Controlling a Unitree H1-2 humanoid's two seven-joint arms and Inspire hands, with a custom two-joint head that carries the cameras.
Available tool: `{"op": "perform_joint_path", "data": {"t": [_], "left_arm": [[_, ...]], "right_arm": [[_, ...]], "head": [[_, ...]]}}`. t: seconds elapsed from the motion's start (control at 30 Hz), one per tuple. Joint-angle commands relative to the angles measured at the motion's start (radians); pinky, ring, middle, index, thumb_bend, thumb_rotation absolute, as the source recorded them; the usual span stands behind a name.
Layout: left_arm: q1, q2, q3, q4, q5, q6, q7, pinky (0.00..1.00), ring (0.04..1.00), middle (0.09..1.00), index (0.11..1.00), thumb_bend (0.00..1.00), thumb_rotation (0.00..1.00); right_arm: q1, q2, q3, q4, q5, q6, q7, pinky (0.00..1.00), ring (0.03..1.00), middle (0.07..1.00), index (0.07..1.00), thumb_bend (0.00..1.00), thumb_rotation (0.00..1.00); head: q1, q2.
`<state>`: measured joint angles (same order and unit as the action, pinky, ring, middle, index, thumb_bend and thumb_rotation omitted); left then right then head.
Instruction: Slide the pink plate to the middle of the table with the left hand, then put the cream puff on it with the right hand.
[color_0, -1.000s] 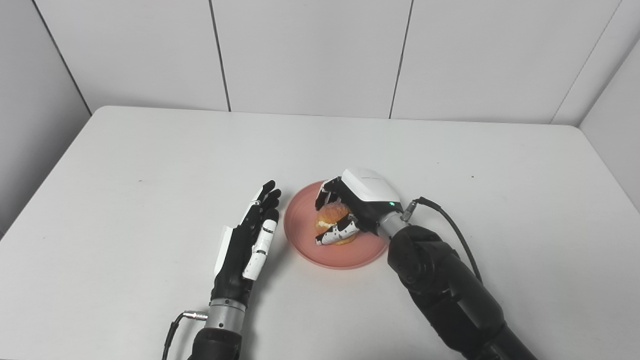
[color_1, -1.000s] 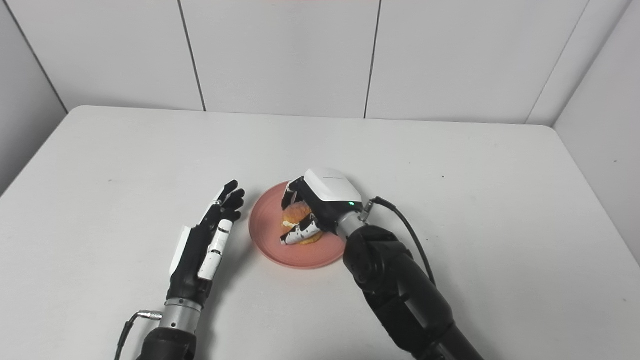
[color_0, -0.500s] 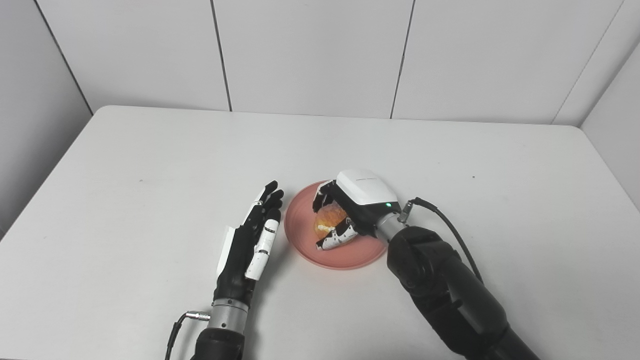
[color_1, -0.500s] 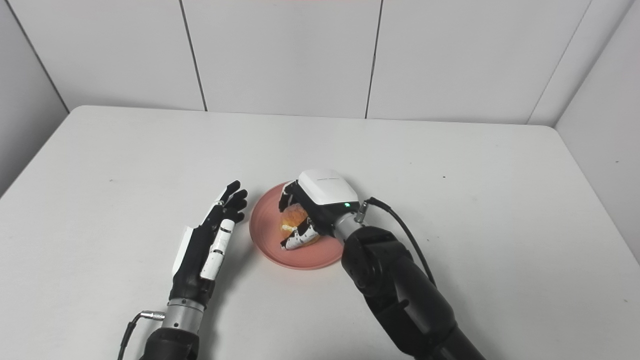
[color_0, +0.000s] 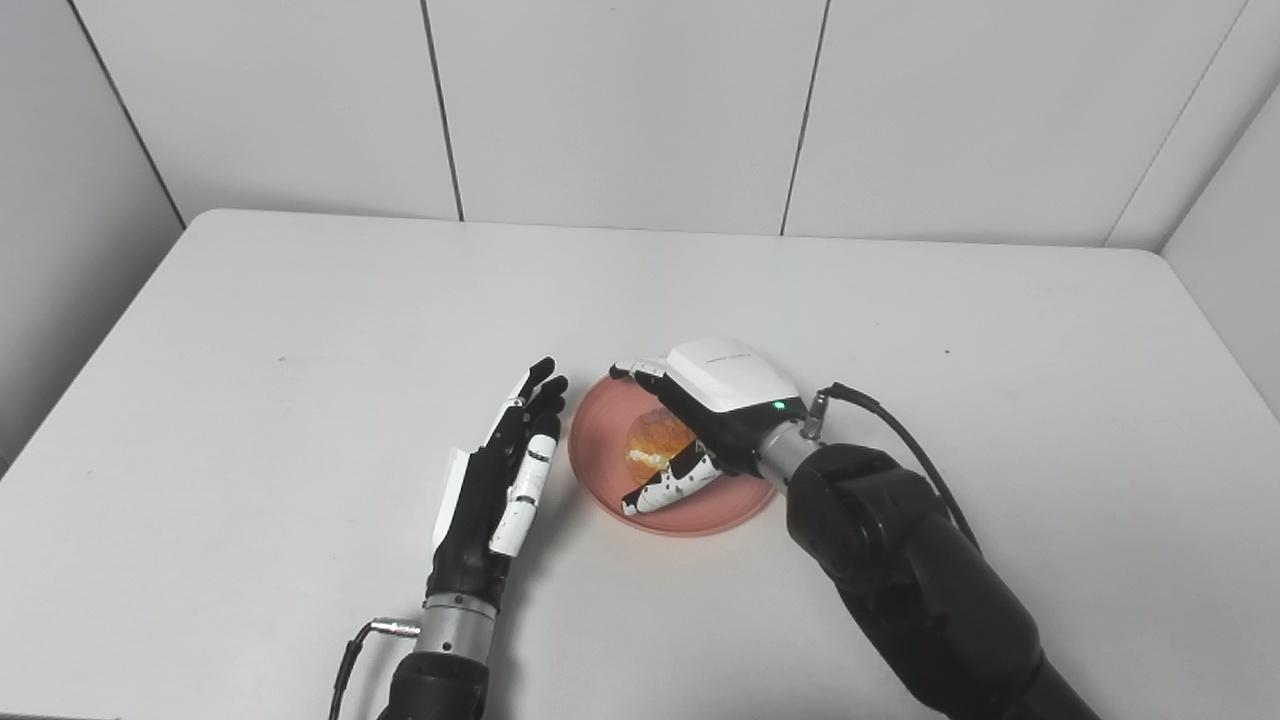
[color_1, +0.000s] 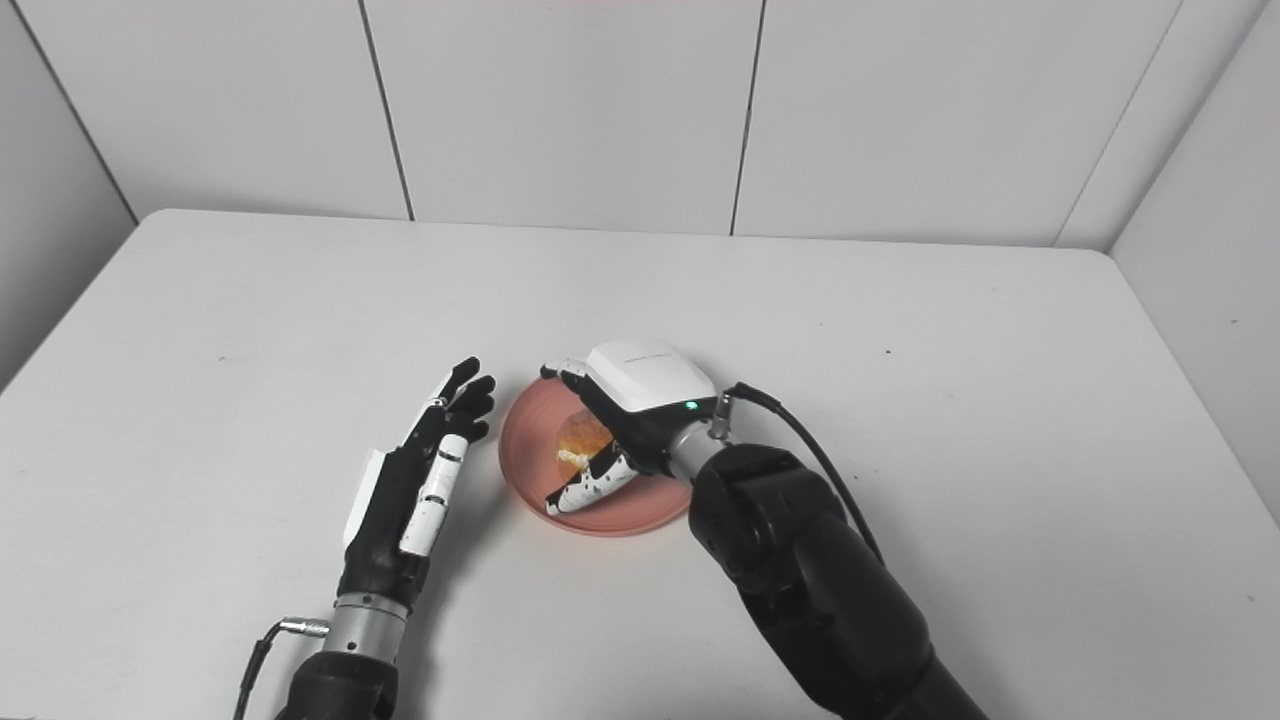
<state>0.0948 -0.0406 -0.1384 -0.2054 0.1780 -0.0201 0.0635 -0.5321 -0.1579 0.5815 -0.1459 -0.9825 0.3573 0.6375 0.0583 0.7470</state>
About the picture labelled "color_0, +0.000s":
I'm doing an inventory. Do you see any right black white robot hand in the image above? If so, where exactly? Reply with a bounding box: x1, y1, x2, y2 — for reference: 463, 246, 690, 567
610, 338, 809, 517

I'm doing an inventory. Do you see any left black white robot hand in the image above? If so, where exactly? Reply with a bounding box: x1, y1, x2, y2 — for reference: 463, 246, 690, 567
427, 357, 570, 607

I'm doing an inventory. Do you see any cream puff pastry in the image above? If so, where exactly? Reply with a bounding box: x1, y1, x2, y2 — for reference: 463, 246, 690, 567
625, 408, 698, 474

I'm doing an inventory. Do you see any pink round plate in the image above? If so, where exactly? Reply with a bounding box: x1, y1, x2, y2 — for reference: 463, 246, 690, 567
568, 375, 779, 538

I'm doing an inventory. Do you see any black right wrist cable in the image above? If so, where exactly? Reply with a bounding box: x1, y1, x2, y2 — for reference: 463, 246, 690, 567
806, 383, 983, 553

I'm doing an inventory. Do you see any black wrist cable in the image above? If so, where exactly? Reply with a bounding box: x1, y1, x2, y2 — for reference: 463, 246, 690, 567
806, 383, 983, 553
328, 619, 422, 720

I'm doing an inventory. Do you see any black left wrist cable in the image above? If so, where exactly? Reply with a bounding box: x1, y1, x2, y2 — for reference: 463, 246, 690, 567
328, 619, 422, 720

